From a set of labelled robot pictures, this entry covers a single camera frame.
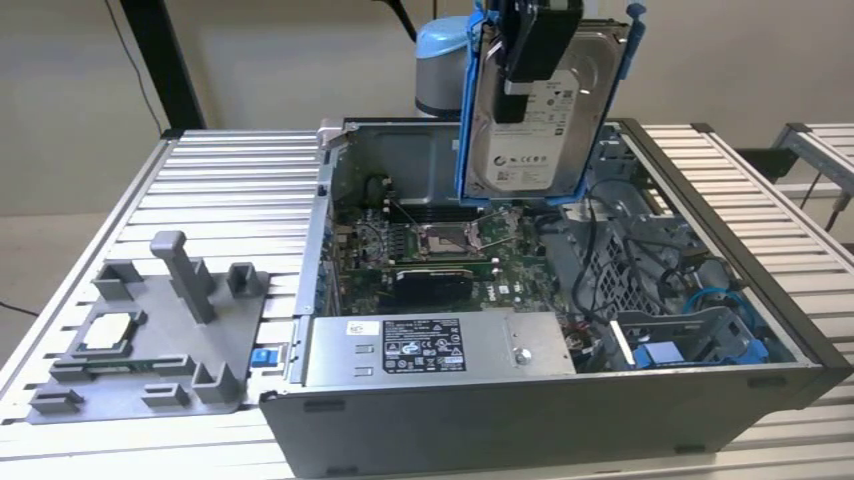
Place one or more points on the dark grey open PC case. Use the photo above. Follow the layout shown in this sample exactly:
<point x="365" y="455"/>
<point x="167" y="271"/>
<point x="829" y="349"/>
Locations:
<point x="501" y="430"/>

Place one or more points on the blue case latch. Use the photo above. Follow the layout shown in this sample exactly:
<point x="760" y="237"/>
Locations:
<point x="262" y="359"/>

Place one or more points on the blue plastic bay clip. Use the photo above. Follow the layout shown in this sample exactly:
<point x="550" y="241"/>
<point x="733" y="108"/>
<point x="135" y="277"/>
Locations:
<point x="657" y="356"/>

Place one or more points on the grey plastic parts rack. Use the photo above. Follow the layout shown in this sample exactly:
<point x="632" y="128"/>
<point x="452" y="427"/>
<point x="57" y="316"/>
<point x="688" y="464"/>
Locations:
<point x="161" y="320"/>

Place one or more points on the green RAM stick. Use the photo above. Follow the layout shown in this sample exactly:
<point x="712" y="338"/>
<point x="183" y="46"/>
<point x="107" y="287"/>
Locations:
<point x="134" y="364"/>

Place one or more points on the CPU socket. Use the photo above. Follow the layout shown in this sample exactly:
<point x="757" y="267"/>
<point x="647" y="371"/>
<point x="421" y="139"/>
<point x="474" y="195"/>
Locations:
<point x="444" y="245"/>

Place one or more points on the grey metal disk bay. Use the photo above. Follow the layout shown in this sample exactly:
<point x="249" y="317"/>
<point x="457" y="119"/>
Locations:
<point x="708" y="325"/>

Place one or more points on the grey perforated drive cage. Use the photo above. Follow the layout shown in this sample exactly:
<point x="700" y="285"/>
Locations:
<point x="621" y="280"/>

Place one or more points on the thin metal locking lever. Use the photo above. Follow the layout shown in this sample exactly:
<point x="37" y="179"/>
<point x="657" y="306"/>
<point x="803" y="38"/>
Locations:
<point x="404" y="215"/>

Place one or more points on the aluminium slat side table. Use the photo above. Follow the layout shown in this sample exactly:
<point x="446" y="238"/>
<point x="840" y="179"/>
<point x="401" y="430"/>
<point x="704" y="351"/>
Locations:
<point x="828" y="145"/>

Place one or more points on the silver power supply unit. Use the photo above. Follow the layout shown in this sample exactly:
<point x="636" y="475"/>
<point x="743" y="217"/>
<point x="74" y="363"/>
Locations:
<point x="334" y="360"/>

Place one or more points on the black RAM slot bank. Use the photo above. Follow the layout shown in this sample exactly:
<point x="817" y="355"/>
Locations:
<point x="428" y="214"/>

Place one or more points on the silver CPU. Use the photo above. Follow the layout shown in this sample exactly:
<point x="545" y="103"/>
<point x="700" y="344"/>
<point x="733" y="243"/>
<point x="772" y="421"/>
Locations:
<point x="107" y="335"/>

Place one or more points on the hard disk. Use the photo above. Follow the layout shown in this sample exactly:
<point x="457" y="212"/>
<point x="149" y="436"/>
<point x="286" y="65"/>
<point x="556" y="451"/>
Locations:
<point x="534" y="155"/>

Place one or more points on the black graphics card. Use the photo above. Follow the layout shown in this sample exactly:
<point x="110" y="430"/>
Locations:
<point x="434" y="290"/>

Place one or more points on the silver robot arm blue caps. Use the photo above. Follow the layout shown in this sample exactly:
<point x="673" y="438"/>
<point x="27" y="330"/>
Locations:
<point x="437" y="75"/>

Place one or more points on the black upright post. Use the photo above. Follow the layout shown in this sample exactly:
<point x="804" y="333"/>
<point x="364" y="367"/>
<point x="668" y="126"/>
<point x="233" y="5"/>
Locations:
<point x="167" y="50"/>

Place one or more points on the green motherboard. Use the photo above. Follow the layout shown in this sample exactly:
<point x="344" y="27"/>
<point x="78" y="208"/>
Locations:
<point x="514" y="270"/>

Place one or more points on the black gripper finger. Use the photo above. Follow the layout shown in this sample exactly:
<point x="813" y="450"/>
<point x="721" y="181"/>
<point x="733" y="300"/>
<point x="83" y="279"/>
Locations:
<point x="534" y="40"/>

